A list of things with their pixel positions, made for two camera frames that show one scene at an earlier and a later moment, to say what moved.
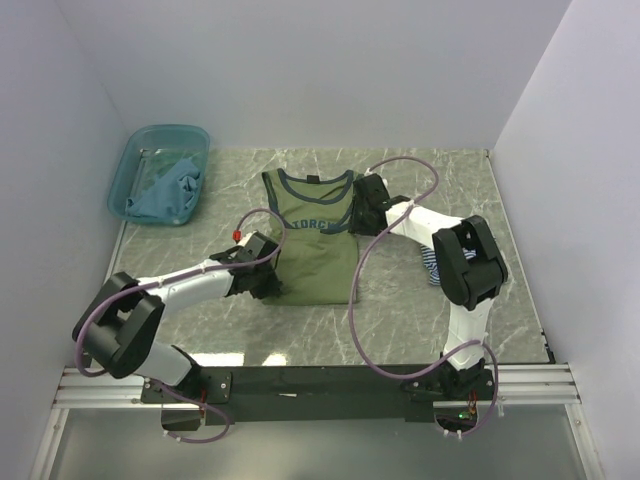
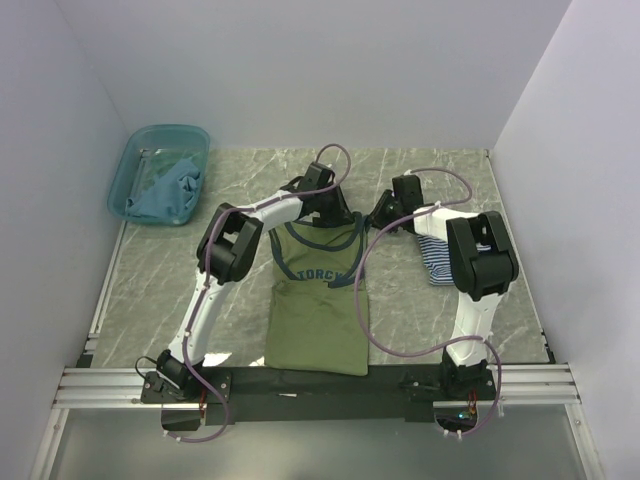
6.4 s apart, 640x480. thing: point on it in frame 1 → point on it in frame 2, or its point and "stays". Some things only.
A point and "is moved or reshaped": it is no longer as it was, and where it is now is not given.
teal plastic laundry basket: x=161 y=177 stays
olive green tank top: x=318 y=261 is moved or reshaped
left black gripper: x=273 y=287 → x=341 y=215
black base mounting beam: x=254 y=394 stays
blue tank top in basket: x=171 y=195 stays
